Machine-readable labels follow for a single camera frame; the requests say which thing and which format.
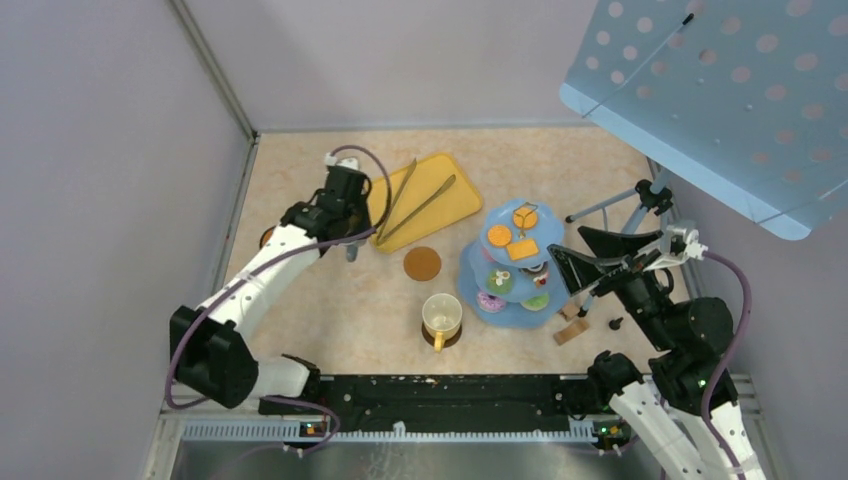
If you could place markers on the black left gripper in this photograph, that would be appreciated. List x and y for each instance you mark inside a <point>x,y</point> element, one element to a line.
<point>366,224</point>

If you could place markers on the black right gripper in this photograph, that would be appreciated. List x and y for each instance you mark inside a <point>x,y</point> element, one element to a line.
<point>578,270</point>

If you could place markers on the metal food tongs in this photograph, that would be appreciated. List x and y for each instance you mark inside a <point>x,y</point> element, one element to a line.
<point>415,188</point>

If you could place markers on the green frosted donut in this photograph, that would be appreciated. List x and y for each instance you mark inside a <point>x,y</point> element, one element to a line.
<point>536,303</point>

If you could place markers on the round orange biscuit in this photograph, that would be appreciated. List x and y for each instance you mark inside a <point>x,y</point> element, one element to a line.
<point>525,217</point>
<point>499,236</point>

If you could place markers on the square orange biscuit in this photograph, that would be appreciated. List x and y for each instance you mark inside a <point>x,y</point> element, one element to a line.
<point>522,249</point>

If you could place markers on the black yellow round coaster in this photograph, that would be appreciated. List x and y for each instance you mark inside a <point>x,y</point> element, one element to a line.
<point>265,238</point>

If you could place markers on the light brown round coaster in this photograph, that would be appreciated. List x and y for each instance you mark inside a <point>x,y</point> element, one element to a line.
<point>422,264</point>

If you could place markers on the purple frosted donut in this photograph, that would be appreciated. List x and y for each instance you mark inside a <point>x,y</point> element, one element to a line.
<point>490,303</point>

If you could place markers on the yellow cup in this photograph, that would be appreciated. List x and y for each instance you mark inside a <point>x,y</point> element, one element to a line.
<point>442,312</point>

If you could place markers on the dark brown round coaster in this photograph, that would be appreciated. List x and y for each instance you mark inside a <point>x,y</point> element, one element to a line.
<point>448,339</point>

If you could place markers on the grey mug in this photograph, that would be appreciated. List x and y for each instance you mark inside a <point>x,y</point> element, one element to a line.
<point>352,251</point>

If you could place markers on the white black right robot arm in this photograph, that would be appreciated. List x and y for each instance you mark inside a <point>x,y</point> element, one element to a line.
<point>687,414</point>

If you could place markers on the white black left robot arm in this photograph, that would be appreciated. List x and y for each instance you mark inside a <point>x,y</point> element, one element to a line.
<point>209,343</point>

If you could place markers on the small wooden block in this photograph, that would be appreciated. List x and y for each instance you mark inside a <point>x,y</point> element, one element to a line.
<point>569,311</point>

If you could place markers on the blue three-tier cake stand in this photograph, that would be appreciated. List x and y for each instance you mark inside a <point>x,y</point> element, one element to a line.
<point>478,258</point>

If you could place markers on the yellow serving tray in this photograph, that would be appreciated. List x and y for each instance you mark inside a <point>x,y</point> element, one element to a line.
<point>460,202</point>

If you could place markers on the blue perforated board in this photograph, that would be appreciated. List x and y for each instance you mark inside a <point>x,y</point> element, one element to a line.
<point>746,100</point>

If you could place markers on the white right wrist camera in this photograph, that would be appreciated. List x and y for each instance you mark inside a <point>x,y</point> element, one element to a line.
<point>678,243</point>

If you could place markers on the white cable duct strip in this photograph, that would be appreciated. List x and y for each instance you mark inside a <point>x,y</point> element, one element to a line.
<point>289,431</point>

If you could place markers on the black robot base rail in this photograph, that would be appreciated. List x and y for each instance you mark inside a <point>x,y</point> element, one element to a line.
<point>496,403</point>

